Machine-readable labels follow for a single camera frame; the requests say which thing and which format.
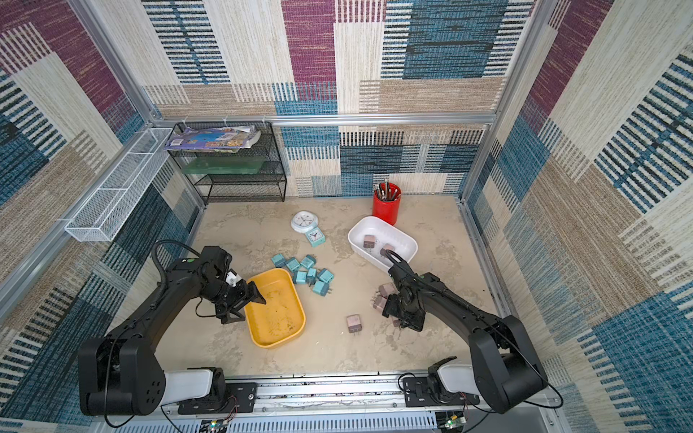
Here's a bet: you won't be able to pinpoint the red pen cup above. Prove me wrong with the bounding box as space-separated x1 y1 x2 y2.
373 194 402 226

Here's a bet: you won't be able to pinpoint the yellow plastic tray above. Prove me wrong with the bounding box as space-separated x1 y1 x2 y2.
245 269 306 349

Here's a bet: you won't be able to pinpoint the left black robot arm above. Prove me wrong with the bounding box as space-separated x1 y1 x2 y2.
78 241 265 419

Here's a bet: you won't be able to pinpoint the colourful magazine on shelf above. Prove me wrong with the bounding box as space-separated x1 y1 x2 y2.
164 126 262 153

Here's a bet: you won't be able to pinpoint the white wire wall basket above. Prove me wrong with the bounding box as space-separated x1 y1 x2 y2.
65 128 171 243

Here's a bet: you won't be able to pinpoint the black wire mesh shelf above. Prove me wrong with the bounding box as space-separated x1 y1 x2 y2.
164 121 288 205

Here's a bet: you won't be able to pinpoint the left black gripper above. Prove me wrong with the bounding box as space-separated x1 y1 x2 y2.
200 279 268 324

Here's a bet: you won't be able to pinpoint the white plastic tray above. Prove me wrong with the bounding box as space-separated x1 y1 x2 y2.
348 216 419 272

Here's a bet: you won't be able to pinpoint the pens in cup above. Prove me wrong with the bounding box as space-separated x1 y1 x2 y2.
374 180 402 202

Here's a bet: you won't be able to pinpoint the small teal alarm clock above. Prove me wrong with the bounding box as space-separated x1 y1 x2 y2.
305 227 326 247

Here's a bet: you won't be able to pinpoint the white round clock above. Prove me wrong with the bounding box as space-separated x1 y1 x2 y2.
291 210 319 234

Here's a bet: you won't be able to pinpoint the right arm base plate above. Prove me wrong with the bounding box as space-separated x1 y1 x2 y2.
397 373 480 408

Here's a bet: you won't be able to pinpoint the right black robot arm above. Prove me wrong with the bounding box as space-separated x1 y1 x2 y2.
383 249 565 414

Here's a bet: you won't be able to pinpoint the teal plug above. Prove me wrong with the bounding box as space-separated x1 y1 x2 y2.
306 268 318 286
272 254 287 268
318 269 334 283
286 257 301 272
312 280 330 297
301 254 317 270
292 271 308 285

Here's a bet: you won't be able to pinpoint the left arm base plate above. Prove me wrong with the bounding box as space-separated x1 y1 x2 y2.
178 382 258 415

